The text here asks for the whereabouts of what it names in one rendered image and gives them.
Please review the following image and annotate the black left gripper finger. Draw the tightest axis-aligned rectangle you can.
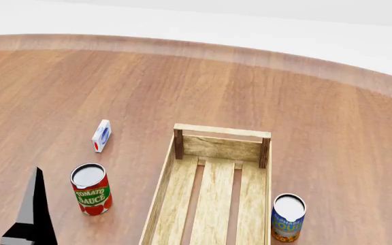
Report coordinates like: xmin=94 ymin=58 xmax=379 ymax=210
xmin=14 ymin=166 xmax=52 ymax=226

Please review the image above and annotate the white blue butter box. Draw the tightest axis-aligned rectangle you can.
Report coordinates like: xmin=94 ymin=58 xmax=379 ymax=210
xmin=91 ymin=118 xmax=112 ymax=153

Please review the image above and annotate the light wooden crate tray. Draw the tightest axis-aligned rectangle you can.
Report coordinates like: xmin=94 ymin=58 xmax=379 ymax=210
xmin=138 ymin=122 xmax=272 ymax=245

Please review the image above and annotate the red tomato sauce can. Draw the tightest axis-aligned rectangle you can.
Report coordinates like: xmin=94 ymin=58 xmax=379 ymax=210
xmin=69 ymin=161 xmax=114 ymax=216

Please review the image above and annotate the blue alphabet soup can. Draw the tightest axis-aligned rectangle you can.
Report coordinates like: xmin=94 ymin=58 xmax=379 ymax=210
xmin=270 ymin=193 xmax=308 ymax=243

